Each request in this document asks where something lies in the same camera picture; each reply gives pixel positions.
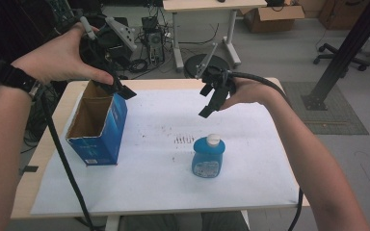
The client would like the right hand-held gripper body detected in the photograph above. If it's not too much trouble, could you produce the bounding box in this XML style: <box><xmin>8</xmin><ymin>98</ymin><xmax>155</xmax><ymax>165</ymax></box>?
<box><xmin>195</xmin><ymin>42</ymin><xmax>238</xmax><ymax>96</ymax></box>

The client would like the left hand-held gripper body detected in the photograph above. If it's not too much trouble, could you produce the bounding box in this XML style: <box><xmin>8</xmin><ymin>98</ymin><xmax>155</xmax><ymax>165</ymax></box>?
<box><xmin>78</xmin><ymin>13</ymin><xmax>138</xmax><ymax>89</ymax></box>

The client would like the blue cardboard box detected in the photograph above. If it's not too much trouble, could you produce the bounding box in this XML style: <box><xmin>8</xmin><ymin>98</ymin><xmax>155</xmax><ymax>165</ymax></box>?
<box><xmin>65</xmin><ymin>80</ymin><xmax>129</xmax><ymax>167</ymax></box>

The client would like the person's right hand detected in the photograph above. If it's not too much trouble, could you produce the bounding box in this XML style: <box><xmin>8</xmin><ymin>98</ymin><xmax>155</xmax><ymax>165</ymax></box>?
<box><xmin>220</xmin><ymin>77</ymin><xmax>282</xmax><ymax>111</ymax></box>

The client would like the person's left hand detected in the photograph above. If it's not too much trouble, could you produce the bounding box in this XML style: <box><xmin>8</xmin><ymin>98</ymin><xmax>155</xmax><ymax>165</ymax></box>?
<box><xmin>11</xmin><ymin>22</ymin><xmax>115</xmax><ymax>86</ymax></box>

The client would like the round black stool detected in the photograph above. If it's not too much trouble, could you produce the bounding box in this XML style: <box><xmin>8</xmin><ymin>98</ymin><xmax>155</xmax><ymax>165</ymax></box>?
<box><xmin>183</xmin><ymin>53</ymin><xmax>231</xmax><ymax>80</ymax></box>

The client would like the computer tower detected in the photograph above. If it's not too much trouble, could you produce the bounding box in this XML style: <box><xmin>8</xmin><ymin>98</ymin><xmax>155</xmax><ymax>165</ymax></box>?
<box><xmin>145</xmin><ymin>28</ymin><xmax>167</xmax><ymax>65</ymax></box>

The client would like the blue bottle with white cap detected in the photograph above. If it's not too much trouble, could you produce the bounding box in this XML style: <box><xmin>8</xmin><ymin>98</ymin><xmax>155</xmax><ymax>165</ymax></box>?
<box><xmin>191</xmin><ymin>133</ymin><xmax>226</xmax><ymax>179</ymax></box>

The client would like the white-legged desk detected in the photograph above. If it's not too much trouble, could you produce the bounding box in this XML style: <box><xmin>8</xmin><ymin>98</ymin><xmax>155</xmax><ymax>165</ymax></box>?
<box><xmin>162</xmin><ymin>0</ymin><xmax>268</xmax><ymax>73</ymax></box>

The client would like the open brown cardboard box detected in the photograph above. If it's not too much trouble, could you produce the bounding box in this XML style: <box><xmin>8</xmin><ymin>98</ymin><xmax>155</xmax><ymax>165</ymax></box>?
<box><xmin>239</xmin><ymin>4</ymin><xmax>306</xmax><ymax>35</ymax></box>

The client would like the white sheet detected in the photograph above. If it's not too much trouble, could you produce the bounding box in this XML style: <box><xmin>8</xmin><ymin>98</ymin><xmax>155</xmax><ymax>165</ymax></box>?
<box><xmin>30</xmin><ymin>89</ymin><xmax>301</xmax><ymax>216</ymax></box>

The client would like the wooden table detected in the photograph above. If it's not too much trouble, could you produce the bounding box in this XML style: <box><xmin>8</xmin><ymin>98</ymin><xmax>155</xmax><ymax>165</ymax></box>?
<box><xmin>11</xmin><ymin>76</ymin><xmax>311</xmax><ymax>222</ymax></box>

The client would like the black tape strip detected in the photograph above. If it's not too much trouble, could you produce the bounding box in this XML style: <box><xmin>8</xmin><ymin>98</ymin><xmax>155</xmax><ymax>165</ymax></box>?
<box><xmin>19</xmin><ymin>165</ymin><xmax>40</xmax><ymax>174</ymax></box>

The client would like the black office chair base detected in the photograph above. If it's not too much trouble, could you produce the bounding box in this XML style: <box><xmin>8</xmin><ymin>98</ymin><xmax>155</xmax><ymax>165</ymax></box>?
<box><xmin>312</xmin><ymin>42</ymin><xmax>370</xmax><ymax>72</ymax></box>

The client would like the dark floor mat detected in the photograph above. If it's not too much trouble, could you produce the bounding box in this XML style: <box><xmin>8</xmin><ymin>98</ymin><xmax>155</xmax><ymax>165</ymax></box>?
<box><xmin>280</xmin><ymin>81</ymin><xmax>370</xmax><ymax>136</ymax></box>

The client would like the black metal stand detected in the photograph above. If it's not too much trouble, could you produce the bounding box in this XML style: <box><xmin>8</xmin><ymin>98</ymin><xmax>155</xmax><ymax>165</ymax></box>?
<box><xmin>301</xmin><ymin>0</ymin><xmax>370</xmax><ymax>112</ymax></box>

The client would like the closed brown cardboard box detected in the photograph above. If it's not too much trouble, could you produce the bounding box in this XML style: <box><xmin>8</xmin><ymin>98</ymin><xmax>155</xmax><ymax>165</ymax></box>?
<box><xmin>317</xmin><ymin>0</ymin><xmax>370</xmax><ymax>32</ymax></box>

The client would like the tangle of floor cables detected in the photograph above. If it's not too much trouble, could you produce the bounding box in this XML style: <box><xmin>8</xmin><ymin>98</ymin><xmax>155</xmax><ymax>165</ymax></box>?
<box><xmin>126</xmin><ymin>18</ymin><xmax>221</xmax><ymax>81</ymax></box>

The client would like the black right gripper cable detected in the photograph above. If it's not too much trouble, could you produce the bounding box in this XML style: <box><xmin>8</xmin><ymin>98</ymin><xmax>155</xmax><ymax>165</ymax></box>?
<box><xmin>230</xmin><ymin>70</ymin><xmax>304</xmax><ymax>231</ymax></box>

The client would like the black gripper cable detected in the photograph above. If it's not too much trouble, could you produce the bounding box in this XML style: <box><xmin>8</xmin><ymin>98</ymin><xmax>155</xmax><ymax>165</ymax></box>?
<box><xmin>230</xmin><ymin>70</ymin><xmax>304</xmax><ymax>231</ymax></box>
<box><xmin>39</xmin><ymin>86</ymin><xmax>96</xmax><ymax>231</ymax></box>

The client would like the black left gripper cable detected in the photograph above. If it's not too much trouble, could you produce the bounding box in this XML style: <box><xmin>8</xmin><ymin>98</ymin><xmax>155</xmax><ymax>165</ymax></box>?
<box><xmin>39</xmin><ymin>86</ymin><xmax>96</xmax><ymax>231</ymax></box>

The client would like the black wrist strap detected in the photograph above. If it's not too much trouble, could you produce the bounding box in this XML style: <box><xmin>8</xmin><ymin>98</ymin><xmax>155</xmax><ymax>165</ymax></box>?
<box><xmin>0</xmin><ymin>60</ymin><xmax>42</xmax><ymax>99</ymax></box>

